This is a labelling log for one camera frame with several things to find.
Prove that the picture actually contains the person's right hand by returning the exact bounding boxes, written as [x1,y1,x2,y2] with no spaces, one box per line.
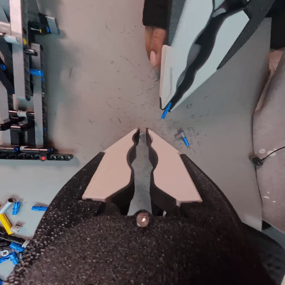
[145,26,167,69]

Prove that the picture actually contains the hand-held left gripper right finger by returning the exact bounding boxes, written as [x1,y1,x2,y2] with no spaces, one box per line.
[146,128,203,206]

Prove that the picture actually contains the grey toy brick chassis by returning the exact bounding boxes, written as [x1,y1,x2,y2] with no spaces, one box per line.
[0,0,74,162]

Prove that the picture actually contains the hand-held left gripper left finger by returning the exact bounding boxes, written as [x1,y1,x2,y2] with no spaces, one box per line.
[82,128,140,202]

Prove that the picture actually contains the pile of blue black pins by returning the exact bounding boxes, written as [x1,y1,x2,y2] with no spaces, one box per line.
[0,197,48,265]

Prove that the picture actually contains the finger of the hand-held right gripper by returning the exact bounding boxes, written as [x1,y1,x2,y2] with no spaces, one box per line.
[159,0,215,110]
[171,10,251,112]

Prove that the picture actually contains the grey desk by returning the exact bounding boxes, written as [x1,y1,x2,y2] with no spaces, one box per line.
[0,0,285,250]

